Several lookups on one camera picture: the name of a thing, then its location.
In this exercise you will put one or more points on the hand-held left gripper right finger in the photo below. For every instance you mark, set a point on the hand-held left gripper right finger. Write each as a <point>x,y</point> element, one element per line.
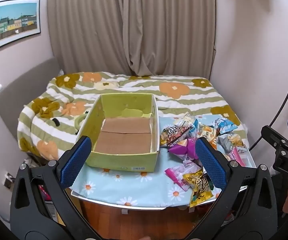
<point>210,165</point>

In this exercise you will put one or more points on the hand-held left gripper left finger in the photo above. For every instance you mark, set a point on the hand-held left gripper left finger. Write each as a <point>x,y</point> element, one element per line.
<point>76,165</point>

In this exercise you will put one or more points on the gold snack packet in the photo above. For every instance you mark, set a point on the gold snack packet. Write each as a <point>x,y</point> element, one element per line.
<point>199,187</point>

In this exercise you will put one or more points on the translucent pink snack packet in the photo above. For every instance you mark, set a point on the translucent pink snack packet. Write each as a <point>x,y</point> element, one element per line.
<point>237,156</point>

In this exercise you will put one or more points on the pink white snack packet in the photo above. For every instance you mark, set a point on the pink white snack packet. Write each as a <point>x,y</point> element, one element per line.
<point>176,176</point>

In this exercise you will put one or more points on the green cardboard box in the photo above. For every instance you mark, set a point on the green cardboard box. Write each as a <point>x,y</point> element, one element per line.
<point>120,158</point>

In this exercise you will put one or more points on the silver yellow snack packet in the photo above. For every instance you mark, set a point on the silver yellow snack packet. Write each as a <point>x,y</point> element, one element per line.
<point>230,142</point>

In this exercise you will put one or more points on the yellow orange snack packet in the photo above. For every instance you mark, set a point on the yellow orange snack packet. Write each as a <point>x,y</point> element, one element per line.
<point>208,133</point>

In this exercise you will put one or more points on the purple snack packet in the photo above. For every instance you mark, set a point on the purple snack packet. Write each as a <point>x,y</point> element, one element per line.
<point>181,150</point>

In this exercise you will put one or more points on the blue white snack packet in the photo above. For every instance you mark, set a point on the blue white snack packet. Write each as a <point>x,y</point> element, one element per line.
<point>224,125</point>

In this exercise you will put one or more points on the black white striped snack packet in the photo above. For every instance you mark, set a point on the black white striped snack packet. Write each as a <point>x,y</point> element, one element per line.
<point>175,133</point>

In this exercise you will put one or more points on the cream white snack packet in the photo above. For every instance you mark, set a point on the cream white snack packet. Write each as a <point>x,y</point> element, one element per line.
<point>184,120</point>

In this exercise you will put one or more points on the floral striped blanket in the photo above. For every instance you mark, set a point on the floral striped blanket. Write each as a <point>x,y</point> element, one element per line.
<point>184,97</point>

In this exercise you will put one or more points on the beige curtain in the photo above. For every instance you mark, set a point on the beige curtain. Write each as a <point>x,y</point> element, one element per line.
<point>134,25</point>

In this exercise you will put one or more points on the white wall socket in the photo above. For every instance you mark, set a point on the white wall socket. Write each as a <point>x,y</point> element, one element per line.
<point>8,180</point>

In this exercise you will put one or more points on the wall poster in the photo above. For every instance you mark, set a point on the wall poster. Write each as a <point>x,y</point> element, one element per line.
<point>16,22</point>

